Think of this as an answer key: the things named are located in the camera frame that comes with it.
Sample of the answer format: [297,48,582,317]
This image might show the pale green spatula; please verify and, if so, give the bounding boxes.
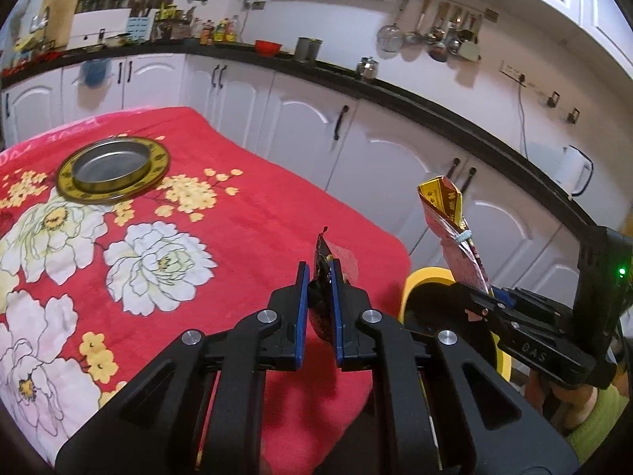
[459,20,481,61]

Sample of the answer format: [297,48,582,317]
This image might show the dark skimmer ladle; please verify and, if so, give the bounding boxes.
[428,10,450,63]

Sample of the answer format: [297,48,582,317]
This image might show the white lower kitchen cabinets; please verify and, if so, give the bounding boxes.
[0,53,594,308]

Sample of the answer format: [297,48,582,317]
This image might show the row of condiment bottles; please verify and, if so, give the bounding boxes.
[200,16,239,44]

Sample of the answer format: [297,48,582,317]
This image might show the steel ladle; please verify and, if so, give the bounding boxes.
[404,0,428,45]

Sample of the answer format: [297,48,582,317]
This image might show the red floral blanket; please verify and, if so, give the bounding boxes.
[0,105,412,471]

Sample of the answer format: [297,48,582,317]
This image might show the condiment rack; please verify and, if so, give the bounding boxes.
[151,5,196,43]

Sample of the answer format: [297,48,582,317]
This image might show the red yellow snack packet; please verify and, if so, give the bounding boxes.
[417,175,493,322]

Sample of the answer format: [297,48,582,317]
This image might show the dark snack wrapper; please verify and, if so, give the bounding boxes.
[307,226,359,343]

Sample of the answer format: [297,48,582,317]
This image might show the gold-rimmed round metal tray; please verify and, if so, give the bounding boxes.
[54,137,170,202]

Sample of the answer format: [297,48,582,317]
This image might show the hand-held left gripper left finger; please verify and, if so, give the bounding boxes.
[54,261,311,475]

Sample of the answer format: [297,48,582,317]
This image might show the wall power outlet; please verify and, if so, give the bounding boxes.
[499,61,527,84]

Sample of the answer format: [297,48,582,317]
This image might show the white electric kettle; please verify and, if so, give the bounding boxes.
[556,144,594,198]

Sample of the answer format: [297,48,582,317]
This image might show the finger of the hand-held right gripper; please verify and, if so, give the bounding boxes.
[452,281,520,342]
[487,286,574,325]

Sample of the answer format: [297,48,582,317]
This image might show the person's right forearm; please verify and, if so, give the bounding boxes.
[527,371,631,466]

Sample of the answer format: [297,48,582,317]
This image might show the black power cable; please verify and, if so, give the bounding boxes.
[517,82,529,156]

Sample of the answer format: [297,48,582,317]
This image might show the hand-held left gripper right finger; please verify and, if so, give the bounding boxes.
[330,258,580,475]

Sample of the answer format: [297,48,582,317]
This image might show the blue knife block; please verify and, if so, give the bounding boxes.
[126,16,152,43]

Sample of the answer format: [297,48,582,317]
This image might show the row of glass jars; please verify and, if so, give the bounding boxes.
[74,0,174,11]

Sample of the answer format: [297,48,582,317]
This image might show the wooden cutting board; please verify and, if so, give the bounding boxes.
[38,0,84,45]

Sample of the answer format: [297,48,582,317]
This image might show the yellow trash bin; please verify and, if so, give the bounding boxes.
[398,266,512,382]

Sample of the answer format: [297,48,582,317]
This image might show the black kitchen countertop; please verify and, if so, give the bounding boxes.
[0,40,614,238]

